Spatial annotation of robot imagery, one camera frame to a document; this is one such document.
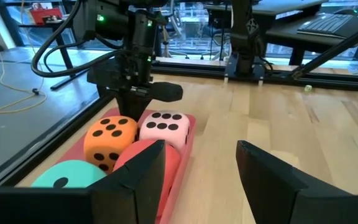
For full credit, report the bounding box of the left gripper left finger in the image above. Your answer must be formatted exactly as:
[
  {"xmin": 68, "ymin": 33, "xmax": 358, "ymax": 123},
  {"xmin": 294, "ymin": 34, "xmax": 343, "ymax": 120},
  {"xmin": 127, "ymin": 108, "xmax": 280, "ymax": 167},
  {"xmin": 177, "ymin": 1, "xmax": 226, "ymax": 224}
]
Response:
[{"xmin": 0, "ymin": 139, "xmax": 167, "ymax": 224}]

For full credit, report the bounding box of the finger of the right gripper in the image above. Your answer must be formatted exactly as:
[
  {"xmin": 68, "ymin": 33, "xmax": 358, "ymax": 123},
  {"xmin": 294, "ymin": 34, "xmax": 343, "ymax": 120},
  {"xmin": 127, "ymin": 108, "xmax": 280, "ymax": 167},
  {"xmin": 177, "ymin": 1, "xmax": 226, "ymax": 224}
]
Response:
[
  {"xmin": 134, "ymin": 96, "xmax": 154, "ymax": 123},
  {"xmin": 114, "ymin": 93, "xmax": 137, "ymax": 121}
]

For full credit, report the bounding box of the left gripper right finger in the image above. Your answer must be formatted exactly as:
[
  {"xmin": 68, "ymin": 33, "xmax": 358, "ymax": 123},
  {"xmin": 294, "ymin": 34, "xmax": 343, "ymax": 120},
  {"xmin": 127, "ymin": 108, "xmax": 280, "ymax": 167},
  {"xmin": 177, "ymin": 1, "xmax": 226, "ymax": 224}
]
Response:
[{"xmin": 236, "ymin": 139, "xmax": 358, "ymax": 224}]

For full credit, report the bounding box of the large pink foam die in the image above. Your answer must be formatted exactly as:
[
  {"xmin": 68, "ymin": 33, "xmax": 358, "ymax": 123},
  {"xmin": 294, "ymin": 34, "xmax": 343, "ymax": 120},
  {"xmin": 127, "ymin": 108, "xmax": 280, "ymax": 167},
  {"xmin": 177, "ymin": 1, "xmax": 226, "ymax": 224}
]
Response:
[{"xmin": 139, "ymin": 111, "xmax": 191, "ymax": 154}]

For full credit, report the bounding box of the large orange foam die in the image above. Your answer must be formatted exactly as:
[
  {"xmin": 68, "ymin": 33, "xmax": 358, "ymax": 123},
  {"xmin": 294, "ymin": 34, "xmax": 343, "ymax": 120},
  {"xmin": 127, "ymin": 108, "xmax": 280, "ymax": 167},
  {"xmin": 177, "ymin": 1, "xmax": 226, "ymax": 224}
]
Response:
[{"xmin": 83, "ymin": 115, "xmax": 139, "ymax": 174}]

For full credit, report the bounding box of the large teal foam die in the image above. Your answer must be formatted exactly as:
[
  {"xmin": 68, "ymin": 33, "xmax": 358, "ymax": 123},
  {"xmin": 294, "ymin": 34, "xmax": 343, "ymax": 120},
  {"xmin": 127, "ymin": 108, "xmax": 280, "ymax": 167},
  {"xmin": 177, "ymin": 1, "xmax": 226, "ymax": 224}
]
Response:
[{"xmin": 30, "ymin": 159, "xmax": 107, "ymax": 189}]

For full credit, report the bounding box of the large red foam die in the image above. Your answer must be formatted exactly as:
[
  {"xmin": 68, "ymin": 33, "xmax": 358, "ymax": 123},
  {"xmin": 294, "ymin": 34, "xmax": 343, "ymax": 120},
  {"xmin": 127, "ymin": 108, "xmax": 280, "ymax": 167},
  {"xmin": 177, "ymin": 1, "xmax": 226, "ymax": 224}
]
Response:
[{"xmin": 112, "ymin": 138, "xmax": 181, "ymax": 219}]

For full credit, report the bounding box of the translucent pink plastic tray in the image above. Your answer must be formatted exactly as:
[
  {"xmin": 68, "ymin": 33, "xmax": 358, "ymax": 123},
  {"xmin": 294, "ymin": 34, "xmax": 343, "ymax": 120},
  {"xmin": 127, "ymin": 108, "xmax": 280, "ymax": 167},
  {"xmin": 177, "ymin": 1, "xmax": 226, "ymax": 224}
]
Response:
[{"xmin": 54, "ymin": 107, "xmax": 197, "ymax": 224}]

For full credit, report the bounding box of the black desk foot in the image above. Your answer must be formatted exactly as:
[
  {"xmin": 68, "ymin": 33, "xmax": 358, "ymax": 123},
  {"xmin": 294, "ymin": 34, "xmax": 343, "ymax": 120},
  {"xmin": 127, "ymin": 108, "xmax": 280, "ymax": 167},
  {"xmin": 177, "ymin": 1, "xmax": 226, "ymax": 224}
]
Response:
[{"xmin": 49, "ymin": 29, "xmax": 90, "ymax": 91}]

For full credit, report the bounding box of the red cart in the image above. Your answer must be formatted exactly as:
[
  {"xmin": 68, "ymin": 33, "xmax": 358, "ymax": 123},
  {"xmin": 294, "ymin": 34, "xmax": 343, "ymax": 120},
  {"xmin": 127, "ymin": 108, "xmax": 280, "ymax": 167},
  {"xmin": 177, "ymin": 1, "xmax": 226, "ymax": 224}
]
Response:
[{"xmin": 29, "ymin": 6, "xmax": 63, "ymax": 26}]

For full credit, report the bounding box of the dark desk edge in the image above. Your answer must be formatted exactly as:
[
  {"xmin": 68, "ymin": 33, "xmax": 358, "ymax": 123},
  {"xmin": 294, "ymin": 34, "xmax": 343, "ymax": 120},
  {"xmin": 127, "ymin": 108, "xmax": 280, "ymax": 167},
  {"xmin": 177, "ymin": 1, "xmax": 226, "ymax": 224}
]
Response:
[{"xmin": 264, "ymin": 14, "xmax": 358, "ymax": 67}]

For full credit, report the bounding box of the black desk top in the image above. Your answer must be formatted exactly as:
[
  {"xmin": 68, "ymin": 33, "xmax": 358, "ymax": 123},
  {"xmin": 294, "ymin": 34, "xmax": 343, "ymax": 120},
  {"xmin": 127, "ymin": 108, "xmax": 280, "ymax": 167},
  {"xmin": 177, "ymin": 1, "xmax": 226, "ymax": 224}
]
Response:
[{"xmin": 203, "ymin": 0, "xmax": 329, "ymax": 18}]

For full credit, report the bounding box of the black keyboard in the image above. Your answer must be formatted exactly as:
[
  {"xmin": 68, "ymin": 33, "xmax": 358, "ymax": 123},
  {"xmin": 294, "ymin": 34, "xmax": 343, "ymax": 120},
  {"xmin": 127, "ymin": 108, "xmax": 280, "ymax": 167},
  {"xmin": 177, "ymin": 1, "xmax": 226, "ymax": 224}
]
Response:
[{"xmin": 296, "ymin": 12, "xmax": 358, "ymax": 40}]

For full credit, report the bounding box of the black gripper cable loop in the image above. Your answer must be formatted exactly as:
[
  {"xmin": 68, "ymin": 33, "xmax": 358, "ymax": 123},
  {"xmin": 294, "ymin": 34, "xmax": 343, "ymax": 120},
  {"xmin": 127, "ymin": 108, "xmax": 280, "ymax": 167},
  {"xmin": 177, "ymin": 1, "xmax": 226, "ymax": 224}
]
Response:
[{"xmin": 30, "ymin": 0, "xmax": 129, "ymax": 78}]

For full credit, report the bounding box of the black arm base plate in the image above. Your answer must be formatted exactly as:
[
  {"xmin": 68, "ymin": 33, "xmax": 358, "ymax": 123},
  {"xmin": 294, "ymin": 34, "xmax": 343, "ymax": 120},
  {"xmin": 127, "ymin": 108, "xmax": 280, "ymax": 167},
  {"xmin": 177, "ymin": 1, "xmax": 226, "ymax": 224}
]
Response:
[{"xmin": 223, "ymin": 52, "xmax": 266, "ymax": 80}]

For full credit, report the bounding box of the yellow floor cable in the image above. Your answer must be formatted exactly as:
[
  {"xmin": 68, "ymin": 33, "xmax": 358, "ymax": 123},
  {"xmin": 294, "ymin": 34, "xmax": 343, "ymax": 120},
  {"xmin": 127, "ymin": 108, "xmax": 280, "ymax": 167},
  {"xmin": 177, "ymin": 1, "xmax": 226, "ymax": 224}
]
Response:
[{"xmin": 0, "ymin": 0, "xmax": 48, "ymax": 116}]

